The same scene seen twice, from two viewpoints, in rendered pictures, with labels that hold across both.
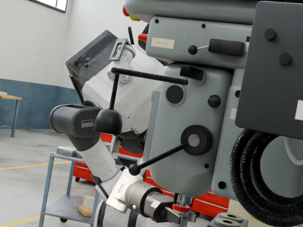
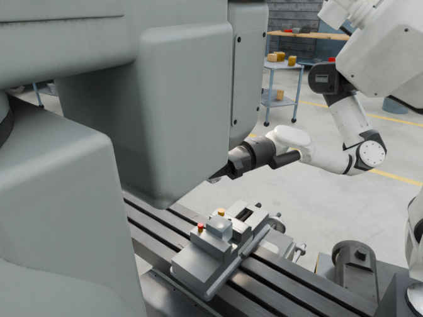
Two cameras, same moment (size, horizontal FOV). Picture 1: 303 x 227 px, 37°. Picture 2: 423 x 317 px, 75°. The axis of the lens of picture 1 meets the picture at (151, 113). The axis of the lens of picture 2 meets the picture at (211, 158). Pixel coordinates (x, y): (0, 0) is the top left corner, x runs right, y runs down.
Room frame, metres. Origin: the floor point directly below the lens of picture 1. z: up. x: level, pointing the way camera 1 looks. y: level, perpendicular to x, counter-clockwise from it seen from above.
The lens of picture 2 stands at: (1.28, -0.73, 1.63)
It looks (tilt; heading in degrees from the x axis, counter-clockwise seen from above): 30 degrees down; 100
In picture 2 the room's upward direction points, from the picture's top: straight up
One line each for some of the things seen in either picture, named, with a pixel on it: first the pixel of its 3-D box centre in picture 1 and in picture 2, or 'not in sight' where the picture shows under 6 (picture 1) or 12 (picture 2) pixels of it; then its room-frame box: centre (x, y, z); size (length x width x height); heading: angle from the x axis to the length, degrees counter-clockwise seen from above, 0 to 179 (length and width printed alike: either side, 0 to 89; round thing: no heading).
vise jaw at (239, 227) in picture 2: not in sight; (230, 223); (1.22, -0.08, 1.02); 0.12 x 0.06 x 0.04; 152
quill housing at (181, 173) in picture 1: (196, 129); (211, 80); (1.17, -0.12, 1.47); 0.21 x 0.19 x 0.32; 154
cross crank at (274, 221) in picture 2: not in sight; (271, 229); (1.39, 0.33, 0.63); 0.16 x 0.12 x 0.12; 64
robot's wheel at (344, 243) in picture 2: not in sight; (353, 258); (1.81, 0.34, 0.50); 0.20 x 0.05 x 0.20; 167
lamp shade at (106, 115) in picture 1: (109, 120); not in sight; (1.19, 0.11, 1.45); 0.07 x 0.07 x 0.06
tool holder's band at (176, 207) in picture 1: (181, 207); not in sight; (1.17, -0.12, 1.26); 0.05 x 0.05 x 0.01
